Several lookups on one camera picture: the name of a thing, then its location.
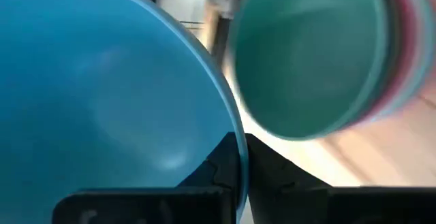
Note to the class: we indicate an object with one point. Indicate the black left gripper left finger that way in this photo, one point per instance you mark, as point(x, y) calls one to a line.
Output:
point(218, 196)

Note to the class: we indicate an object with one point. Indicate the blue plastic bowl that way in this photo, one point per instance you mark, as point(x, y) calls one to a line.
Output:
point(102, 81)

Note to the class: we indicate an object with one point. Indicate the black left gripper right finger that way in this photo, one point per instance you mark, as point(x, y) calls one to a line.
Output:
point(279, 190)

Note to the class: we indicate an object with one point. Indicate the pink plastic bowl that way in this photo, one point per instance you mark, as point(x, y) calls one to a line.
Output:
point(407, 30)

